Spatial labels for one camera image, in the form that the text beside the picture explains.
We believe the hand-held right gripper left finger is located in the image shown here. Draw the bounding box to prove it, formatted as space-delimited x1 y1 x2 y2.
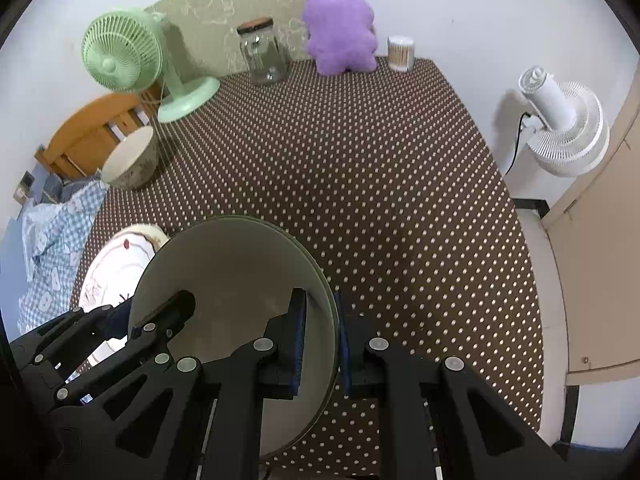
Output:
112 287 308 480

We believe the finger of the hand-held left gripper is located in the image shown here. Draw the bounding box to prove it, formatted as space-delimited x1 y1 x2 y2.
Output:
47 289 197 413
10 301 133 366

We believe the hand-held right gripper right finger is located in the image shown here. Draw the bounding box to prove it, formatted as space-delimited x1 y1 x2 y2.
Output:
336 290 572 480

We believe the red patterned white plate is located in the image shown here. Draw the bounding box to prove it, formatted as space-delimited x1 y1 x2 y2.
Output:
77 224 171 367

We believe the small grey floral bowl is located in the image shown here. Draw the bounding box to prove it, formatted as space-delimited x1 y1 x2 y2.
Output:
127 215 340 461

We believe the blue checkered printed blanket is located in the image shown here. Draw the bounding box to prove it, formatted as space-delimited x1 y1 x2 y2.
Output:
0 177 109 337

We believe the grey pillow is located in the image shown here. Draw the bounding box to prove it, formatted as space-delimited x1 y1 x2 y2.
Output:
42 170 65 202

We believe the large grey floral bowl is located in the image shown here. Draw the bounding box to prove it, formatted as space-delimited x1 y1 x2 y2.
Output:
100 125 162 192

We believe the brown polka dot tablecloth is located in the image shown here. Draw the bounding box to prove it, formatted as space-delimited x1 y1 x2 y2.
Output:
70 57 546 479

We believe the wooden chair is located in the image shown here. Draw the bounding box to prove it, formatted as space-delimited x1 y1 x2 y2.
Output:
34 92 166 181

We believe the beige cabinet door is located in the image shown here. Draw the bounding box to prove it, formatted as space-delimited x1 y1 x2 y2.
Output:
542 60 640 387

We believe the green desk fan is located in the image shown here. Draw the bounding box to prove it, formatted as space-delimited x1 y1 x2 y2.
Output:
81 7 221 124

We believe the glass jar with dark lid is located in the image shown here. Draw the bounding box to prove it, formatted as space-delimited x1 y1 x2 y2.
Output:
236 18 290 86

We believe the cotton swab container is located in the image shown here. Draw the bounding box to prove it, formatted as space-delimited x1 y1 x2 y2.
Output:
387 35 416 73

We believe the purple plush toy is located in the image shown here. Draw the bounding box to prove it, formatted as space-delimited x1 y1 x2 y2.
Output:
302 0 380 76

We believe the white standing fan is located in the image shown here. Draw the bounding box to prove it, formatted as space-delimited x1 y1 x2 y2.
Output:
517 66 611 178

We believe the black fan cable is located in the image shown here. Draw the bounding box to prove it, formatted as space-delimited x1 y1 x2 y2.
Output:
504 110 534 176

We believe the green patterned wall poster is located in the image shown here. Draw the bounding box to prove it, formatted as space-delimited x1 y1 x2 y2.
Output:
145 0 354 79

